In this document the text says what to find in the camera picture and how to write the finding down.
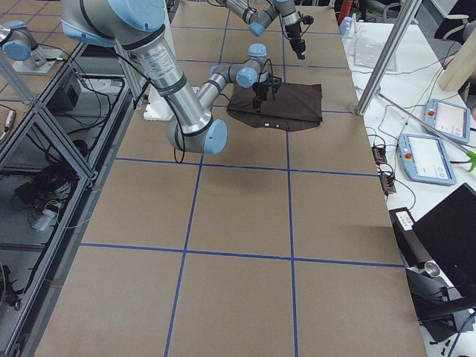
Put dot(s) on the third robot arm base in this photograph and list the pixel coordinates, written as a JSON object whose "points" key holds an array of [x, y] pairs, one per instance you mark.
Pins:
{"points": [[18, 44]]}

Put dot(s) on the near teach pendant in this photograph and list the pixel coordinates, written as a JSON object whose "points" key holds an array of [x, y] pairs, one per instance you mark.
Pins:
{"points": [[425, 160]]}

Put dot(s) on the reacher grabber stick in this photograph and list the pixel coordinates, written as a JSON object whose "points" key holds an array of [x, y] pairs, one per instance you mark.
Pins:
{"points": [[445, 137]]}

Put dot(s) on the teach pendant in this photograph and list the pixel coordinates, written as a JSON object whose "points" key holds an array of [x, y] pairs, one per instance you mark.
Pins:
{"points": [[450, 119], [425, 160]]}

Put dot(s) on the aluminium frame post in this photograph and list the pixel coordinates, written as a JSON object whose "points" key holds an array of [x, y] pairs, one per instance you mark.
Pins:
{"points": [[408, 11]]}

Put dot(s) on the black power adapter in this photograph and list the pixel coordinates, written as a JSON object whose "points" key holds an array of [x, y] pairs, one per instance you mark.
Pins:
{"points": [[67, 94]]}

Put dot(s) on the clear plastic bag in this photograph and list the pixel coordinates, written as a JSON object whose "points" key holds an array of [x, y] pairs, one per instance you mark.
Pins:
{"points": [[367, 52]]}

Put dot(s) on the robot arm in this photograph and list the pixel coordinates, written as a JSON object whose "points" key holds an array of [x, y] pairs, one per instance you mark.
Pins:
{"points": [[139, 28], [258, 20]]}

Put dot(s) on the black laptop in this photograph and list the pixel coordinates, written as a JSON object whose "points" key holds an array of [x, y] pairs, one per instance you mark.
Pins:
{"points": [[447, 232]]}

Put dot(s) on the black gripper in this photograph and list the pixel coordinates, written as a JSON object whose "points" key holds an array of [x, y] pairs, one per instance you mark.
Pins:
{"points": [[261, 89], [294, 34]]}

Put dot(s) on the black monitor stand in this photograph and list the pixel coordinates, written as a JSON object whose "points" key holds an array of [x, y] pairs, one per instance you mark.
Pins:
{"points": [[440, 309]]}

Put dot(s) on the black labelled box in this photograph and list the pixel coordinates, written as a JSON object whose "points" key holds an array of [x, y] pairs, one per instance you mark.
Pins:
{"points": [[412, 250]]}

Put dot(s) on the far teach pendant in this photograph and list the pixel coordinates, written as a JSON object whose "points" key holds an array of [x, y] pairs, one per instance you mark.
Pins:
{"points": [[450, 119]]}

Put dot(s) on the metal cup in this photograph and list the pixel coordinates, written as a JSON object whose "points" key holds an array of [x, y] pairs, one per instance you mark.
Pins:
{"points": [[429, 269]]}

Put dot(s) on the red cylinder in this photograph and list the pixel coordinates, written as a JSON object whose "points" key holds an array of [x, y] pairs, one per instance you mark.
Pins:
{"points": [[346, 7]]}

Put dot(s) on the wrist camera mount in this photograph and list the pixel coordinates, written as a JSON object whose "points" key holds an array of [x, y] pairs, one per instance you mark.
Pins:
{"points": [[307, 20], [274, 85]]}

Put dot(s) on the dark brown t-shirt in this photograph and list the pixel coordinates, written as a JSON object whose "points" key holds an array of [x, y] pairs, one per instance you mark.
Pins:
{"points": [[293, 108]]}

